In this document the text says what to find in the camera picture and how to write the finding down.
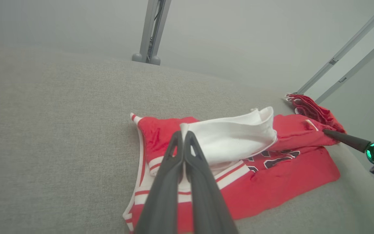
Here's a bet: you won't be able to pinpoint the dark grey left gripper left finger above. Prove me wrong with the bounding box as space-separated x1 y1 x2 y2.
134 131 185 234

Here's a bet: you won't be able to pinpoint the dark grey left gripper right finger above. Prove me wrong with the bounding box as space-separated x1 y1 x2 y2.
184 131 239 234

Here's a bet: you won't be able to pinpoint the red shorts white side stripe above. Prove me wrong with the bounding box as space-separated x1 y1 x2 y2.
284 93 346 134

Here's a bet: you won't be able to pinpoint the red white striped jersey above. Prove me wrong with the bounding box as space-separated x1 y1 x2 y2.
122 107 342 234

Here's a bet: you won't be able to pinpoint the grey fabric sofa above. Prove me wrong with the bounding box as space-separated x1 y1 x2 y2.
0 45 374 234

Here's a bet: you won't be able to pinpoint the grey partition post round feet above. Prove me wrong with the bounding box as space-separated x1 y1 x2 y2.
132 0 172 66

